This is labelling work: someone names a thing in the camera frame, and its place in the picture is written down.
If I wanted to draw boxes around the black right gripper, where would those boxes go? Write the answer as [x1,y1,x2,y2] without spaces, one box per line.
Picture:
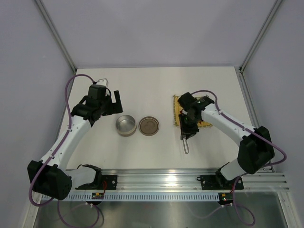
[179,113,200,140]

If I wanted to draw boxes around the round metal lunch box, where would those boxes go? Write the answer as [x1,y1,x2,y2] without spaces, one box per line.
[115,115,137,137]

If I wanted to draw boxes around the metal tongs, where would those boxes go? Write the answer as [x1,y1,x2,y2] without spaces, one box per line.
[182,138,190,154]

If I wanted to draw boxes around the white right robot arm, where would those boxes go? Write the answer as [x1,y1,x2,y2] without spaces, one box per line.
[178,93,275,190]

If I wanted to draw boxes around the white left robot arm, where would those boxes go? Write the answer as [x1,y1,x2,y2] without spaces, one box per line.
[27,85,123,207]

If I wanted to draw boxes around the round brown lunch box lid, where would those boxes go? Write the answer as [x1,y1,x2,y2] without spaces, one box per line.
[138,116,160,136]

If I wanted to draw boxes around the yellow bamboo mat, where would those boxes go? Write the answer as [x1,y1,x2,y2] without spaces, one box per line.
[173,95,212,128]

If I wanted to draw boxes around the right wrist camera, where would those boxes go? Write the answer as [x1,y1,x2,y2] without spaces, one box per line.
[178,92,197,112]

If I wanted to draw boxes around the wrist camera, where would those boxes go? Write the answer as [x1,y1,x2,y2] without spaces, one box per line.
[178,92,197,112]
[88,78,111,100]

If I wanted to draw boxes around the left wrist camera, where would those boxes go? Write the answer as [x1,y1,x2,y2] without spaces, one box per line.
[88,78,111,100]

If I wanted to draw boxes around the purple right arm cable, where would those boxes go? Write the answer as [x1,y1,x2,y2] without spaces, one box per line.
[187,89,287,225]

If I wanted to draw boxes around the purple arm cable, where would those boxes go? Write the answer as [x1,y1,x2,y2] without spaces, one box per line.
[28,74,105,226]
[187,89,287,225]

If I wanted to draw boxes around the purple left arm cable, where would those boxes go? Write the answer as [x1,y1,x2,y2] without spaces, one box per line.
[28,74,105,226]

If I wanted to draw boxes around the aluminium mounting rail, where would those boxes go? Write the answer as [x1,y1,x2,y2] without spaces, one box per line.
[66,168,290,191]

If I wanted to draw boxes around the right aluminium frame post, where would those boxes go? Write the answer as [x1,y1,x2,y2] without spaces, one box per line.
[238,0,285,73]

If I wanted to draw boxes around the aluminium frame post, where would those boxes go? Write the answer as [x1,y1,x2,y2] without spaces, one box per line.
[33,0,77,73]
[238,0,285,73]

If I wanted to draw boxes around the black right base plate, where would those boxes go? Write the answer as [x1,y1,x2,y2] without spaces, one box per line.
[196,174,244,190]

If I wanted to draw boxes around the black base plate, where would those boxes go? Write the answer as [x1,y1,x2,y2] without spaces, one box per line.
[196,174,244,190]
[75,174,118,190]

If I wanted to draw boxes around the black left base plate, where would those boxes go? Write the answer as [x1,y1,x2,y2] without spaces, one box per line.
[75,174,118,190]

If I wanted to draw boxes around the white slotted cable duct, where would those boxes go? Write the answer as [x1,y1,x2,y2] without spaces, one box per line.
[41,191,220,202]

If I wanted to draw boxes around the left aluminium frame post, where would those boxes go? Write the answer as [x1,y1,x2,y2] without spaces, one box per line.
[33,0,77,73]

